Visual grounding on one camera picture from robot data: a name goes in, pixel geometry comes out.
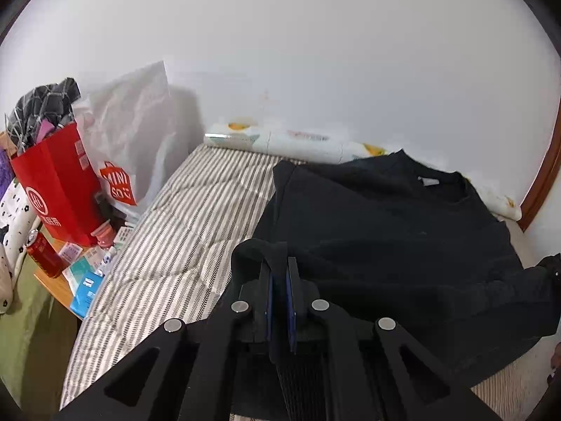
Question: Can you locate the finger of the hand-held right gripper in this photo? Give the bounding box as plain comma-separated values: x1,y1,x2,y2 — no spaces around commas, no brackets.
540,253,561,280

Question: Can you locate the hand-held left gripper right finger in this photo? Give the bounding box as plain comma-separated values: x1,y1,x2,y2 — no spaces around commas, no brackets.
287,256,505,421

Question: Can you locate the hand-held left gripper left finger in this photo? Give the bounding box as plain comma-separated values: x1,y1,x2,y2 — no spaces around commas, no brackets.
53,261,273,421

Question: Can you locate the black sweatshirt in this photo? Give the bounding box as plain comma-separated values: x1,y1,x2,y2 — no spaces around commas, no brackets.
230,149,561,414

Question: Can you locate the striped bed sheet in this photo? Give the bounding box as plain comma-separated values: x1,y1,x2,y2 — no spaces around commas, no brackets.
59,144,558,421

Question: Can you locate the white printed quilt roll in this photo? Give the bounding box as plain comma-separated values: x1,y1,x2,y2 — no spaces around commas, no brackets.
204,119,523,222

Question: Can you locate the small pink jar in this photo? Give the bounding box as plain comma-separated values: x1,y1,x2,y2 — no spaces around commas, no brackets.
91,221,116,247

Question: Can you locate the blue packet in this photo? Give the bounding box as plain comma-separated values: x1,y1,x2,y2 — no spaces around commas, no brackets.
69,269,107,320

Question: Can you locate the wooden nightstand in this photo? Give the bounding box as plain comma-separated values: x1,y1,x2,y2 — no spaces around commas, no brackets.
34,223,132,322

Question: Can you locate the white plastic shopping bag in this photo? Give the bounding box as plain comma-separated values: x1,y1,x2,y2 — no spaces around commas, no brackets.
72,60,177,220

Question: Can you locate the red drink can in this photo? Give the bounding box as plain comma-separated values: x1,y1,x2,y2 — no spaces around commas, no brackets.
25,229,65,279

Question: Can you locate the red paper bag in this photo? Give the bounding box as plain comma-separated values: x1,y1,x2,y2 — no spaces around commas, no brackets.
9,122,110,247

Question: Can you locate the green blanket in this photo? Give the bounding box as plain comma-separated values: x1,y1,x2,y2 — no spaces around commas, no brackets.
0,254,80,409

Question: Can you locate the white flower-print cloth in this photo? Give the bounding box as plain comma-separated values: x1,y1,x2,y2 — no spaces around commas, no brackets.
0,180,43,315

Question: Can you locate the purple cloth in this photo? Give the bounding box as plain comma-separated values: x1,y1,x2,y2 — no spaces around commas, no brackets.
0,149,16,202

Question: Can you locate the grey plaid cloth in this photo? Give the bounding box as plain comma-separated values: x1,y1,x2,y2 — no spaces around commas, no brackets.
5,78,82,159

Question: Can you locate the brown wooden door frame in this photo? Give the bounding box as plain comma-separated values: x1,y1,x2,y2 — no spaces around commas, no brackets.
517,109,561,232

